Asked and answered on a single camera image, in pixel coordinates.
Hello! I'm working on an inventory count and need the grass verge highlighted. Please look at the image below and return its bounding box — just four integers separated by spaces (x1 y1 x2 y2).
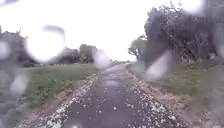
125 59 224 128

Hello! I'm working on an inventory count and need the distant row of trees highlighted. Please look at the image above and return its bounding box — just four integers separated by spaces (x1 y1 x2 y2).
0 26 104 68

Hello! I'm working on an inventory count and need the dark gravel path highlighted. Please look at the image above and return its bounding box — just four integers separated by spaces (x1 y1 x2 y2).
19 62 191 128

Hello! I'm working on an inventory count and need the grass field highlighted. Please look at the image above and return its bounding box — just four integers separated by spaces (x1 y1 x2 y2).
0 62 101 128

